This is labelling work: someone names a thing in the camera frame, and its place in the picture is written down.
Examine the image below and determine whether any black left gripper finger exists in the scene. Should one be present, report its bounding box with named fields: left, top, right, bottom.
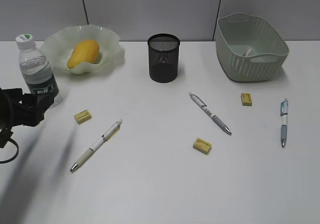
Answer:
left=35, top=92, right=54, bottom=112

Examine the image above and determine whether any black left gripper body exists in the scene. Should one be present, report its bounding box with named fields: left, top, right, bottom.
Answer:
left=0, top=88, right=45, bottom=129

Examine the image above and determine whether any clear water bottle green label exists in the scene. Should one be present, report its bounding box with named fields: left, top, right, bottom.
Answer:
left=15, top=33, right=62, bottom=108

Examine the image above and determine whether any yellow mango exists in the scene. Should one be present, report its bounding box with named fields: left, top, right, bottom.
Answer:
left=67, top=39, right=100, bottom=69

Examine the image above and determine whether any white pen beige grip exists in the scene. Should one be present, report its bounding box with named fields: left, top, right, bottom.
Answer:
left=69, top=119, right=123, bottom=173

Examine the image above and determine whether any white pen grey grip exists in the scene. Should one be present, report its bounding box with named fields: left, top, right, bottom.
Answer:
left=189, top=92, right=232, bottom=136

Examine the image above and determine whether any waste paper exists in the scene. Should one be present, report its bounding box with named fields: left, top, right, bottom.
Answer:
left=243, top=48, right=252, bottom=57

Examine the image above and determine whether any blue clip pen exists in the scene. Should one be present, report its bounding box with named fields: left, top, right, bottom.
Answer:
left=280, top=98, right=289, bottom=148

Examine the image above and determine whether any yellow eraser near bottle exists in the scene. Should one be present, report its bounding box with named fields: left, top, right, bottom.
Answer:
left=74, top=109, right=92, bottom=125

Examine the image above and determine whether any pale green wavy plate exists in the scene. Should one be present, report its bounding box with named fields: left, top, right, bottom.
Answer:
left=40, top=24, right=121, bottom=75

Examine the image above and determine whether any black mesh pen holder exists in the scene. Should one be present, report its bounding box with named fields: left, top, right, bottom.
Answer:
left=147, top=33, right=180, bottom=83

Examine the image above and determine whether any yellow eraser front centre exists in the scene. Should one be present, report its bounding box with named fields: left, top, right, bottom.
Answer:
left=192, top=137, right=212, bottom=155

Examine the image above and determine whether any yellow eraser near basket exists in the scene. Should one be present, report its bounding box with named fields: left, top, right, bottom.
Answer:
left=240, top=93, right=253, bottom=106

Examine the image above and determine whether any pale green woven basket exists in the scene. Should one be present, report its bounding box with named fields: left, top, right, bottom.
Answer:
left=215, top=12, right=290, bottom=83

